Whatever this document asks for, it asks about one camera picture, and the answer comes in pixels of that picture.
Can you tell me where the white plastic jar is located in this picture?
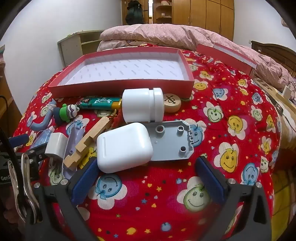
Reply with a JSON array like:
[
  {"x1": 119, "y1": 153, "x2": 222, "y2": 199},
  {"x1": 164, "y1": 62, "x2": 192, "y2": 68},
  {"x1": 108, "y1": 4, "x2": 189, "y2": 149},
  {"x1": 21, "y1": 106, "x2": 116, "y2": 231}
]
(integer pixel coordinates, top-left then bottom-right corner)
[{"x1": 122, "y1": 88, "x2": 164, "y2": 123}]

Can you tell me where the blue-grey curved toy pipe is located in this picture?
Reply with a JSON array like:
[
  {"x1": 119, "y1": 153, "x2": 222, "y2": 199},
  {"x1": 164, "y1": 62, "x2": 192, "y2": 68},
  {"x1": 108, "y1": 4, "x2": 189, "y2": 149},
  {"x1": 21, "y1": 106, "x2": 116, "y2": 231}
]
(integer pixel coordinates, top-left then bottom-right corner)
[{"x1": 31, "y1": 98, "x2": 57, "y2": 131}]

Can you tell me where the round wooden chess piece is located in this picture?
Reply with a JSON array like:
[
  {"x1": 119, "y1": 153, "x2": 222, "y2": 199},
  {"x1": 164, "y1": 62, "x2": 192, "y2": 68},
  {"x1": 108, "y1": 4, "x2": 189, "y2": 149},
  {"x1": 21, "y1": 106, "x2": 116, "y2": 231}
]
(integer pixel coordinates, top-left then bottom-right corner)
[{"x1": 162, "y1": 93, "x2": 182, "y2": 113}]

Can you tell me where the green hat toy figure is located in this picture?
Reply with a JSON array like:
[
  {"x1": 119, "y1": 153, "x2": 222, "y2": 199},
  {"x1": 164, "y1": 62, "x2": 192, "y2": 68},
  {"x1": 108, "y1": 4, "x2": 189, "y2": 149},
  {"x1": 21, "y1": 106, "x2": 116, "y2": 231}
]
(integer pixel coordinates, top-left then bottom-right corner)
[{"x1": 54, "y1": 103, "x2": 81, "y2": 122}]

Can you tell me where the white charger adapter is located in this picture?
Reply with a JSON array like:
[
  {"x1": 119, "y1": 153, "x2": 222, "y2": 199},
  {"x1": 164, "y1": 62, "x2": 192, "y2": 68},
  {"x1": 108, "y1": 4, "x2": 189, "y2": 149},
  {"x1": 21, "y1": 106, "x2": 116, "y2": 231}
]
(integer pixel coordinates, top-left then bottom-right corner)
[{"x1": 45, "y1": 133, "x2": 68, "y2": 161}]

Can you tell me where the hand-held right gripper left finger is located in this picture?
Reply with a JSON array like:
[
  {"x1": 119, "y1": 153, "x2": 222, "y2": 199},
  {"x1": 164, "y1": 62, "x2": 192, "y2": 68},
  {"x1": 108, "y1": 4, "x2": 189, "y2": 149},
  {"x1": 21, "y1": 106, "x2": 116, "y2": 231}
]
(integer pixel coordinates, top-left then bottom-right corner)
[{"x1": 25, "y1": 158, "x2": 102, "y2": 241}]

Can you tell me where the pink quilt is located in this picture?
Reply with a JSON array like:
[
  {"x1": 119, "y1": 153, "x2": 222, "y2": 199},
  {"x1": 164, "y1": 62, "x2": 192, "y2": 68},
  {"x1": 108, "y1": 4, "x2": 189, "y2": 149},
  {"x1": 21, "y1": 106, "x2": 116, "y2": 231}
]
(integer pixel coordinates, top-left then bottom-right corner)
[{"x1": 97, "y1": 23, "x2": 296, "y2": 93}]

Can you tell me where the grey-green open shelf unit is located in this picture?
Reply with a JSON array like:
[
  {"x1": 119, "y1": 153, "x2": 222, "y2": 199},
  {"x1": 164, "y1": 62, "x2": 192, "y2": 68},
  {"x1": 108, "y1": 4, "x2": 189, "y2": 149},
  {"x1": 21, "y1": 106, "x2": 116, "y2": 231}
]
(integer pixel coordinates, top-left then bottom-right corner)
[{"x1": 57, "y1": 30, "x2": 105, "y2": 67}]

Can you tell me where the dark hanging coat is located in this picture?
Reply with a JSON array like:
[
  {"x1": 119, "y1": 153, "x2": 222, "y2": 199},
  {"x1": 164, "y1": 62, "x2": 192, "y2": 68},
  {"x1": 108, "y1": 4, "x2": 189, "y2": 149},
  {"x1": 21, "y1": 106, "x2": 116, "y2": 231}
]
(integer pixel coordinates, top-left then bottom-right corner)
[{"x1": 125, "y1": 0, "x2": 145, "y2": 25}]

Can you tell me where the red printed blanket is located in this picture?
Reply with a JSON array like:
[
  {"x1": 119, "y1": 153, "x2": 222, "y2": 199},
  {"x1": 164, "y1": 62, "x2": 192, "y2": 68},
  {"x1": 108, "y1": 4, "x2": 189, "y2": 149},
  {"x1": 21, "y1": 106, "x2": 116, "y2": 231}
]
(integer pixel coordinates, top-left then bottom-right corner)
[{"x1": 13, "y1": 45, "x2": 284, "y2": 241}]

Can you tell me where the dark wooden headboard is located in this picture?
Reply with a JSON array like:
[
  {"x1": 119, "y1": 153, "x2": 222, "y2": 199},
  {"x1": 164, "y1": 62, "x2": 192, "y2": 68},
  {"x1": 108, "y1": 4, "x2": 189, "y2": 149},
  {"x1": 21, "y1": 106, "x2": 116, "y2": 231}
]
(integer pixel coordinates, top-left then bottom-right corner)
[{"x1": 251, "y1": 40, "x2": 296, "y2": 78}]

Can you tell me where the red cardboard box tray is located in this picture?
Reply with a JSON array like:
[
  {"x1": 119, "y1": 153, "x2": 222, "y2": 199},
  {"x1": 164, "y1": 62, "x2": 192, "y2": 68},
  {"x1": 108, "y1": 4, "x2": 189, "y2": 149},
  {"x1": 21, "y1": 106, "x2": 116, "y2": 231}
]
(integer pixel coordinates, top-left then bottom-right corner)
[{"x1": 48, "y1": 48, "x2": 195, "y2": 98}]

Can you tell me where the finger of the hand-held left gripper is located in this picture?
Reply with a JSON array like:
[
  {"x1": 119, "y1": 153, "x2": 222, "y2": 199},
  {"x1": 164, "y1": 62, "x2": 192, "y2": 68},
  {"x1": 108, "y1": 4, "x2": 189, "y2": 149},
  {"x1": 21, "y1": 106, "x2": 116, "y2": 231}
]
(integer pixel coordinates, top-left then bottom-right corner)
[
  {"x1": 16, "y1": 147, "x2": 47, "y2": 163},
  {"x1": 9, "y1": 135, "x2": 29, "y2": 146}
]

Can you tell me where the metal spring clamp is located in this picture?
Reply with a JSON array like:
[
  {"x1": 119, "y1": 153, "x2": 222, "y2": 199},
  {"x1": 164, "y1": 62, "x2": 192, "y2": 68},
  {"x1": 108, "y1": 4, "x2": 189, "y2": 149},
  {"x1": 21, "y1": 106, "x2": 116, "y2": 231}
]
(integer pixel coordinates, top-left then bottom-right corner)
[{"x1": 8, "y1": 153, "x2": 41, "y2": 224}]

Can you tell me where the white earbud case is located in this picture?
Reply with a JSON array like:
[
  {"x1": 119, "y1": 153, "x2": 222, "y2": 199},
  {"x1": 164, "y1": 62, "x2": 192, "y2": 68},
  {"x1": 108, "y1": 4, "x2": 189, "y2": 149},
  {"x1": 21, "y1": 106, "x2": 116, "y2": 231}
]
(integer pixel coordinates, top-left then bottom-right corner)
[{"x1": 96, "y1": 122, "x2": 154, "y2": 173}]

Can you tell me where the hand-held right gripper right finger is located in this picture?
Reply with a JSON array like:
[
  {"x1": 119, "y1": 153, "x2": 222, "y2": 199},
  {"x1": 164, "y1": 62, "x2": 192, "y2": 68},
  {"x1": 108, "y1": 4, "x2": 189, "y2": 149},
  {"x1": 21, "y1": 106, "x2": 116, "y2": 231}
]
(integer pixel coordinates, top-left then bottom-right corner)
[{"x1": 195, "y1": 155, "x2": 272, "y2": 241}]

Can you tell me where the white plug charger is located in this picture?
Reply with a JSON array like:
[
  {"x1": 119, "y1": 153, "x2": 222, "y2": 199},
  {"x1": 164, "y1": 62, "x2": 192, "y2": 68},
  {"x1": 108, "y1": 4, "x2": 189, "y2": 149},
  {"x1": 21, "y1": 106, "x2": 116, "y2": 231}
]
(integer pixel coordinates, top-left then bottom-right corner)
[{"x1": 281, "y1": 85, "x2": 293, "y2": 98}]

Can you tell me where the wooden puzzle block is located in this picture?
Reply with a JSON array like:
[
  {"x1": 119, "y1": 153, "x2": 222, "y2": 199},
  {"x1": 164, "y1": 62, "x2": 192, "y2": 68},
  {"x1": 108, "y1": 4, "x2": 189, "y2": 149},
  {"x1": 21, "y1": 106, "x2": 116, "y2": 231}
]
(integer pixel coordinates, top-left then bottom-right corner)
[{"x1": 63, "y1": 116, "x2": 114, "y2": 171}]

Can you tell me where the red cardboard box lid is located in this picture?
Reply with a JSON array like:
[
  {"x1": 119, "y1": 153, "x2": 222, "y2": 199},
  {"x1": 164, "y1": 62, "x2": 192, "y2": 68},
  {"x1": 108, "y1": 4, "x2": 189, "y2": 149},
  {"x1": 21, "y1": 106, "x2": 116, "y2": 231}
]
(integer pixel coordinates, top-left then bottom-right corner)
[{"x1": 196, "y1": 42, "x2": 258, "y2": 78}]

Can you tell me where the lavender plastic piece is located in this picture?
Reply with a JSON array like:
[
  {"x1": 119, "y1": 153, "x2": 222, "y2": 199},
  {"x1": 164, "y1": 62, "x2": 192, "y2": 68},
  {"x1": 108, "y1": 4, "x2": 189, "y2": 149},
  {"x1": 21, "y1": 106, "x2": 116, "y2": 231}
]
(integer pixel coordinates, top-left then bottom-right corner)
[{"x1": 61, "y1": 126, "x2": 90, "y2": 179}]

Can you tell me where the wooden wardrobe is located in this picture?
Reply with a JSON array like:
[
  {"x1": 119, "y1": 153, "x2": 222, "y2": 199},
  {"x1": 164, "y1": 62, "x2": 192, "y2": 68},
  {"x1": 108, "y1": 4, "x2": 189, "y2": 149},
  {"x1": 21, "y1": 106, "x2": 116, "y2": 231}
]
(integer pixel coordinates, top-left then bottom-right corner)
[{"x1": 171, "y1": 0, "x2": 235, "y2": 40}]

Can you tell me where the green lighter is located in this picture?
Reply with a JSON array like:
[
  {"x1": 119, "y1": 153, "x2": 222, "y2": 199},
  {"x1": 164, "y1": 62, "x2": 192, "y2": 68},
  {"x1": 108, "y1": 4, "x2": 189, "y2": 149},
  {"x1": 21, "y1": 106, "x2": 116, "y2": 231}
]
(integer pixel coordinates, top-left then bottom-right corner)
[{"x1": 80, "y1": 96, "x2": 122, "y2": 110}]

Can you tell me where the wooden corner shelf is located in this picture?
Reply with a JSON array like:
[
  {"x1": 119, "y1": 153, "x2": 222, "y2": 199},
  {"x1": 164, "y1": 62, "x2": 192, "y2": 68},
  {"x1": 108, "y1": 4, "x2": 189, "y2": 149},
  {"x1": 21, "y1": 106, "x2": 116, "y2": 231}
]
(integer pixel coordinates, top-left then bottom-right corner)
[{"x1": 155, "y1": 0, "x2": 173, "y2": 24}]

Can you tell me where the wooden cabinet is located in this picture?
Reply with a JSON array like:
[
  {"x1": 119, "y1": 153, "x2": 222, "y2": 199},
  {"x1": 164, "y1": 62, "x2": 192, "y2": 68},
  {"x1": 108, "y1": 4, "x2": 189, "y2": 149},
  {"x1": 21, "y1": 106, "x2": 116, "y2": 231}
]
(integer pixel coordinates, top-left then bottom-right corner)
[{"x1": 0, "y1": 45, "x2": 22, "y2": 139}]

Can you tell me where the grey plastic plate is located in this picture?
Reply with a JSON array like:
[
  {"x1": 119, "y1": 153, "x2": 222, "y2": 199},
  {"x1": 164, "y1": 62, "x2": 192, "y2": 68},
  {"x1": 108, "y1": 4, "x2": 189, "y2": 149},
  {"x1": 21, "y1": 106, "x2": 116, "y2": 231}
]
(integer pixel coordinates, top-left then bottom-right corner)
[{"x1": 146, "y1": 120, "x2": 195, "y2": 162}]

